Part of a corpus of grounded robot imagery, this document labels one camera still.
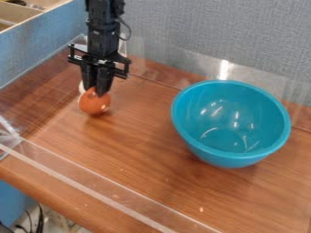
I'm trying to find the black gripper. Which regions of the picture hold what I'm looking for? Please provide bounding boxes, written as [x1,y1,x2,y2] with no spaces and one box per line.
[68,0,131,97]

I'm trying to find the brown cap toy mushroom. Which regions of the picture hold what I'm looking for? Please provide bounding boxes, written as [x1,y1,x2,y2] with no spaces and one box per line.
[77,84,110,116]

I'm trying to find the blue plastic bowl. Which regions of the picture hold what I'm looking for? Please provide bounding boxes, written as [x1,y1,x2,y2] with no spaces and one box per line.
[169,80,291,168]

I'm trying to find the wooden shelf box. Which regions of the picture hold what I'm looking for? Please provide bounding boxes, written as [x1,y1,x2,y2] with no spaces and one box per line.
[0,0,73,34]

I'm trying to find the clear acrylic front barrier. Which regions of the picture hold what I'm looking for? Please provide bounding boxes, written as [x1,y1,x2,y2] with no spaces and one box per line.
[2,139,221,233]

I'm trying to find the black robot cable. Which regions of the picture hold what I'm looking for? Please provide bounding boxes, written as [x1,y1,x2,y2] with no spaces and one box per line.
[114,16,133,42]

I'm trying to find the clear acrylic left bracket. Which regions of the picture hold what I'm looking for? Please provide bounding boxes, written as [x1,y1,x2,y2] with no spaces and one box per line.
[0,116,20,161]

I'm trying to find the black floor cables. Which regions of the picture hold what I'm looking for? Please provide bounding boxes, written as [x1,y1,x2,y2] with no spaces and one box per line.
[0,203,46,233]

